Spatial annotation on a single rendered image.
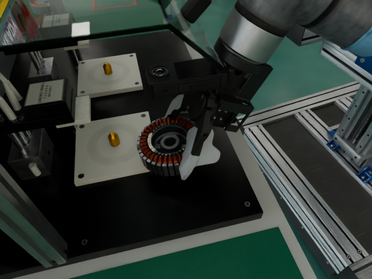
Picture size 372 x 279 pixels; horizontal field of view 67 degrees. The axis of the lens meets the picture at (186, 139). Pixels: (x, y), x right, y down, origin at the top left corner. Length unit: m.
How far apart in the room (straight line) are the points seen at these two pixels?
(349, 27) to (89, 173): 0.44
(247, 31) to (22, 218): 0.33
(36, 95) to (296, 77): 1.88
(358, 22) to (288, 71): 1.82
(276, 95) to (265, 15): 1.61
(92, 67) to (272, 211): 0.55
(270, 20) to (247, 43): 0.03
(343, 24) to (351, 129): 0.85
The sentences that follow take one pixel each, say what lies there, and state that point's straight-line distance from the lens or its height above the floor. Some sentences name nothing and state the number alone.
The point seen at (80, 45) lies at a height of 0.88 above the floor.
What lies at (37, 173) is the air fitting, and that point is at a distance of 0.55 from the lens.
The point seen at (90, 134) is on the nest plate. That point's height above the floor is 0.78.
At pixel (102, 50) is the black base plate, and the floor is 0.77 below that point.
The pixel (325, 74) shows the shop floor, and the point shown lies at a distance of 2.26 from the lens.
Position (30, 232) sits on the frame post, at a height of 0.87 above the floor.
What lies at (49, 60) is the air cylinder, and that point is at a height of 0.82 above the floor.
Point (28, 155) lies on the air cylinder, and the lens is 0.54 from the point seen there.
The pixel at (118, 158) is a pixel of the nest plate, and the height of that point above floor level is 0.78.
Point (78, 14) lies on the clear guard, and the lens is 0.32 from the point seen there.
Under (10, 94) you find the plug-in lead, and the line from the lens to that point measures 0.49.
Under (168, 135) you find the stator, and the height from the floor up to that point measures 0.83.
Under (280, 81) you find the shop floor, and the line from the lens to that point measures 2.09.
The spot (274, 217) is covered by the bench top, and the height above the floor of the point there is 0.75.
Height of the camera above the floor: 1.18
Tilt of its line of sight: 48 degrees down
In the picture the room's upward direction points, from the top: 2 degrees counter-clockwise
